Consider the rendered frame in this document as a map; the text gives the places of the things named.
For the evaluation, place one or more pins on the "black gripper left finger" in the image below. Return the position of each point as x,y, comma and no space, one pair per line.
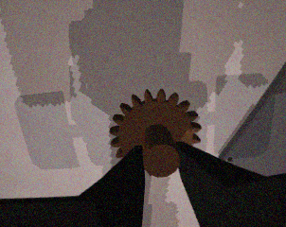
115,200

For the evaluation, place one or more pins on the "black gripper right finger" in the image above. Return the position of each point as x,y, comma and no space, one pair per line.
224,195

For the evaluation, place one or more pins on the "grey board with pegs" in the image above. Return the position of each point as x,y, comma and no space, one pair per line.
259,145

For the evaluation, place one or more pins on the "brown gear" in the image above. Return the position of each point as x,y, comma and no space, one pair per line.
156,124

